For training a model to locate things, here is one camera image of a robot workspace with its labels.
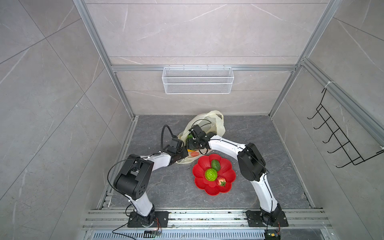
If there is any dark green fake avocado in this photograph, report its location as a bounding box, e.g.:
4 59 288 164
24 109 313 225
211 160 221 172

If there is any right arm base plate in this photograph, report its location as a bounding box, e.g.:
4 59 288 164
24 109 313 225
245 209 289 227

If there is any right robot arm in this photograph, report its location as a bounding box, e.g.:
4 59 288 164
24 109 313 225
187 125 283 226

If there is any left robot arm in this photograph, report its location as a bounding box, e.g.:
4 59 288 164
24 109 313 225
112 138 188 227

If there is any white wire mesh basket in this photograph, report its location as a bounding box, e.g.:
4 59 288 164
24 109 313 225
162 67 235 95

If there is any red flower-shaped plastic plate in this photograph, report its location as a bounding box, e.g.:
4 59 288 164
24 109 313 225
193 154 236 196

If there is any aluminium rail frame front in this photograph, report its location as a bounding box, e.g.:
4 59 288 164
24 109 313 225
81 208 338 240

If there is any light green fake fruit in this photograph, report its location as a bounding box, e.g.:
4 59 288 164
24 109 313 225
205 168 218 182

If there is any red fake strawberry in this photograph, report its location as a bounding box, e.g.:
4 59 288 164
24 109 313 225
216 177 227 187

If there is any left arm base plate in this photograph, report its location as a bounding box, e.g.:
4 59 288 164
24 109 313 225
127 211 170 228

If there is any black wire hook rack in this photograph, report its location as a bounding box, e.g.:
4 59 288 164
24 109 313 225
307 88 384 169

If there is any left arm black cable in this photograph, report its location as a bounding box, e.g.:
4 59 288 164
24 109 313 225
160 124 175 154

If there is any cream plastic bag fruit print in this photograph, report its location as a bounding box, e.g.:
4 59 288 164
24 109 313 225
177 111 226 165

